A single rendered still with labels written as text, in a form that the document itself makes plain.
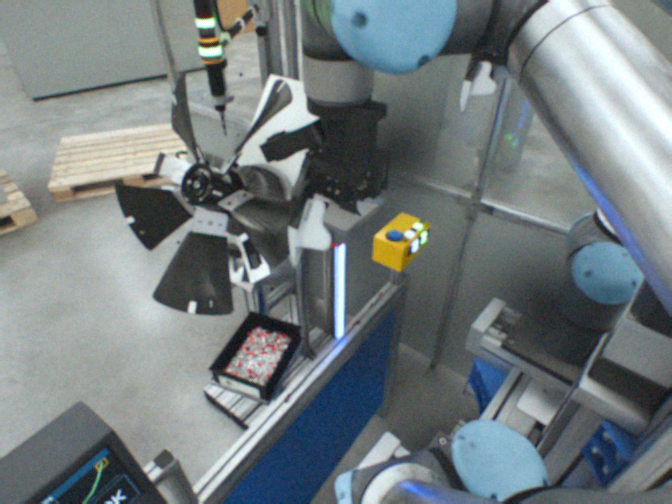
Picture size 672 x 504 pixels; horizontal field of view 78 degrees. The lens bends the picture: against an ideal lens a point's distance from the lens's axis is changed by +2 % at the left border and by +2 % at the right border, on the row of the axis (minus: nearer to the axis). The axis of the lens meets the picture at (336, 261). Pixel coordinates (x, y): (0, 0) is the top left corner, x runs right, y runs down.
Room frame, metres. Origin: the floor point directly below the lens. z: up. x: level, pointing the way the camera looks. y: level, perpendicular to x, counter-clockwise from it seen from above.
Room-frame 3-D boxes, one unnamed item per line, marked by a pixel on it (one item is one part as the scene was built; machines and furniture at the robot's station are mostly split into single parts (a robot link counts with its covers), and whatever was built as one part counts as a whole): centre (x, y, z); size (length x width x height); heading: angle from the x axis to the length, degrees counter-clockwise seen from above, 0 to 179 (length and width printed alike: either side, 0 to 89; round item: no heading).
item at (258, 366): (0.71, 0.22, 0.83); 0.19 x 0.14 x 0.04; 159
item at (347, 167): (0.45, -0.01, 1.57); 0.09 x 0.08 x 0.12; 53
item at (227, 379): (0.72, 0.21, 0.85); 0.22 x 0.17 x 0.07; 159
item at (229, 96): (0.98, 0.27, 1.50); 0.09 x 0.07 x 0.10; 178
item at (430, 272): (1.55, -0.17, 0.50); 2.59 x 0.03 x 0.91; 53
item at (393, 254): (0.99, -0.20, 1.02); 0.16 x 0.10 x 0.11; 143
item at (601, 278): (0.62, -0.53, 1.20); 0.13 x 0.12 x 0.14; 156
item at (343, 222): (1.48, 0.03, 0.85); 0.36 x 0.24 x 0.03; 53
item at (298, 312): (1.32, 0.18, 0.58); 0.09 x 0.05 x 1.15; 53
